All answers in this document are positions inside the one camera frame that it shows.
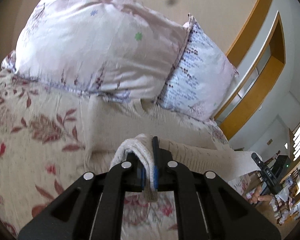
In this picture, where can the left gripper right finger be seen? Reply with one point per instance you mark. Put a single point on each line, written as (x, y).
(206, 206)

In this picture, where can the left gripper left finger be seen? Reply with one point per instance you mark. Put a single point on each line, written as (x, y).
(92, 207)

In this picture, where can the beige cable knit sweater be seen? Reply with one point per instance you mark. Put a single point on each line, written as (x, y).
(112, 129)

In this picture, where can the black monitor box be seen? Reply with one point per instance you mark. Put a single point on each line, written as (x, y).
(281, 166)

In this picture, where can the cluttered desk items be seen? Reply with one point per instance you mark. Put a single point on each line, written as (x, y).
(283, 204)

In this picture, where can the cream floral bedspread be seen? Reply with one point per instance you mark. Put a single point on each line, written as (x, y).
(42, 147)

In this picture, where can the pink floral pillow with tree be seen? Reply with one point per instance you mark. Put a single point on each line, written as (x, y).
(198, 84)

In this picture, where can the wooden framed wardrobe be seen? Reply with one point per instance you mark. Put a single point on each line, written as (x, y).
(258, 54)

